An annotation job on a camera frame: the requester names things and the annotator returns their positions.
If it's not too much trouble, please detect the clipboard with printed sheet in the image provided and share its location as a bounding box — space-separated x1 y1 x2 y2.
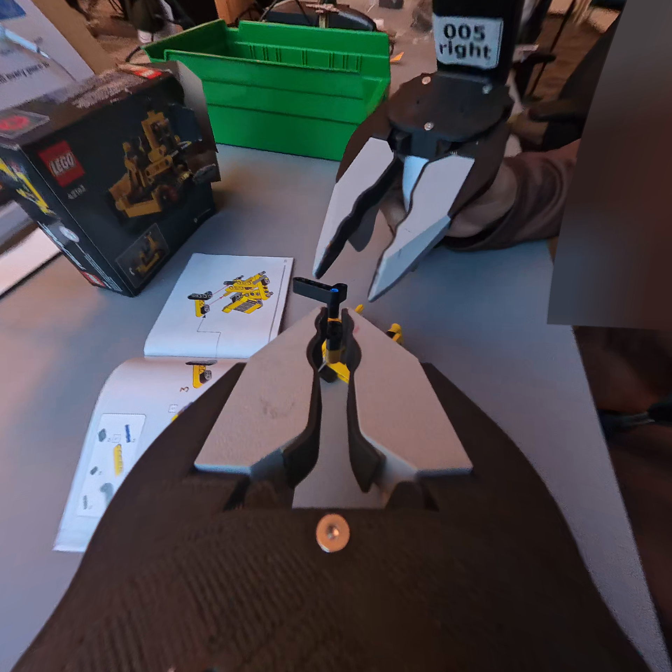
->
0 0 95 113

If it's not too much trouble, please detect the white flat stand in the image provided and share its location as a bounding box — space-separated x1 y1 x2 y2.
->
0 202 61 297

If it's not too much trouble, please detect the green plastic bin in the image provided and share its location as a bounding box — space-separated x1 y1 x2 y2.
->
142 20 392 161

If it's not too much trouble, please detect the black lego box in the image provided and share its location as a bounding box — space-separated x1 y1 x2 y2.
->
0 60 221 298

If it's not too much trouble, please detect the black and yellow lego sub-assembly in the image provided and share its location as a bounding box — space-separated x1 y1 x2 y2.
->
292 276 364 383

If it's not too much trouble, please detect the person's right forearm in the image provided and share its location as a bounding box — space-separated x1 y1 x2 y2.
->
520 139 581 249

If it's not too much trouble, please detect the person's right hand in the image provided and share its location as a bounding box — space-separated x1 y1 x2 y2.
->
440 149 528 253

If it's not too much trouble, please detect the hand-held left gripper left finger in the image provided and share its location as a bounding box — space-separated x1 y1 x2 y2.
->
194 307 324 490

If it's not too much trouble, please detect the black strap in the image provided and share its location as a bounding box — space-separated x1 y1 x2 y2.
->
598 401 665 439

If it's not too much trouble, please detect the lego instruction booklet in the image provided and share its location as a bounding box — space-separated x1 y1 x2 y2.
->
52 253 295 553

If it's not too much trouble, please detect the yellow lego vehicle assembly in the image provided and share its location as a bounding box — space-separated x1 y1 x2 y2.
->
354 303 405 344

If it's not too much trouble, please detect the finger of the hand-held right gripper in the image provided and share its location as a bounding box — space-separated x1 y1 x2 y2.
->
367 154 477 303
312 136 405 279

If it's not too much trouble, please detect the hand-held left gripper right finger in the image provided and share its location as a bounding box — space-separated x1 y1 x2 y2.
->
340 307 474 493

